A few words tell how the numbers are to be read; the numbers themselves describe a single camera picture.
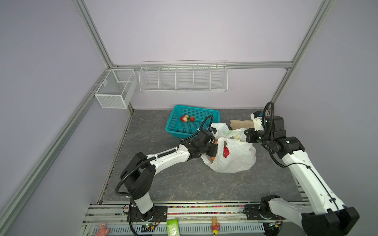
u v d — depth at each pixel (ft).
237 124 3.69
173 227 2.23
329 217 1.20
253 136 2.15
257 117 2.15
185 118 3.58
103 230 2.21
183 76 3.25
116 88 3.35
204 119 2.14
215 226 2.24
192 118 3.64
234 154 2.35
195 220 2.39
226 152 2.47
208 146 2.39
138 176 1.46
